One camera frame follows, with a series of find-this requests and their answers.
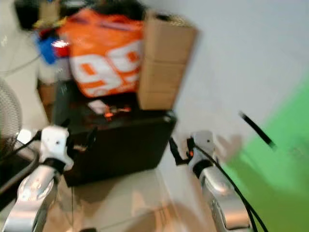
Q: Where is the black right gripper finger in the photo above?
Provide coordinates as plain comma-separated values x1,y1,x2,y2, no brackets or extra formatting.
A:
169,137,181,162

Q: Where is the white card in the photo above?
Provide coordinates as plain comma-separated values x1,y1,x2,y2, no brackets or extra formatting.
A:
87,100,110,115

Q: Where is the large black case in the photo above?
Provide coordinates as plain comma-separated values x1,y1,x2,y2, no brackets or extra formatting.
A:
52,80,178,188

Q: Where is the small brown cardboard box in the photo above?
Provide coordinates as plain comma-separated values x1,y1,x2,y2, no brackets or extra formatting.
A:
37,80,56,116

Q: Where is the black flat tray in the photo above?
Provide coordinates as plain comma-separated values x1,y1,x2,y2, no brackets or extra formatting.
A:
0,143,40,209

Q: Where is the orange and white bag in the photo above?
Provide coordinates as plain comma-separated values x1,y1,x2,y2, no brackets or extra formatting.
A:
57,8,145,99

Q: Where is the tall brown cardboard box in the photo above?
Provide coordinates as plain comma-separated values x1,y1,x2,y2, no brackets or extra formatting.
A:
136,12,199,112

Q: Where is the green panel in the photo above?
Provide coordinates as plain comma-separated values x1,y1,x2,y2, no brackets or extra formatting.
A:
222,72,309,232

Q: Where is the red can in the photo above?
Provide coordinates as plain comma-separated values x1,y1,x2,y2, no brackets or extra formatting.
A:
52,40,72,59

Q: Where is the blue bundle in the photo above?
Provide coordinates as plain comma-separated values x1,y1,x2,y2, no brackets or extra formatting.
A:
36,35,56,66

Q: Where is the black bag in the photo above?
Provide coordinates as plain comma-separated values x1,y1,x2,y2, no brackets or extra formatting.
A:
14,0,43,30

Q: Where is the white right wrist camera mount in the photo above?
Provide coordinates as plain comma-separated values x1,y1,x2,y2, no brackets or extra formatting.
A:
190,130,216,166

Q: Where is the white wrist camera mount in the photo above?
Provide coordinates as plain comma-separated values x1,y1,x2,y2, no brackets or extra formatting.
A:
190,130,216,166
39,125,74,171

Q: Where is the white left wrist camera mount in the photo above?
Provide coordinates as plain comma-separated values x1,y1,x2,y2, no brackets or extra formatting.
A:
39,125,74,171

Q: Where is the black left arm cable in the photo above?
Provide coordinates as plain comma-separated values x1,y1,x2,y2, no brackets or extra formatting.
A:
0,130,43,162

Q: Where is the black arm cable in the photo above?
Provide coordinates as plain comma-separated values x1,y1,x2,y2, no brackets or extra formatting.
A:
0,130,43,162
194,145,269,232

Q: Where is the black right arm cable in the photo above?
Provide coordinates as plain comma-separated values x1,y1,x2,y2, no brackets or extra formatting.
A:
194,145,269,232

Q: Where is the wire fan grille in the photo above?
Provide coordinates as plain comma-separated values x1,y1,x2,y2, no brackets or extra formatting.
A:
0,77,25,155

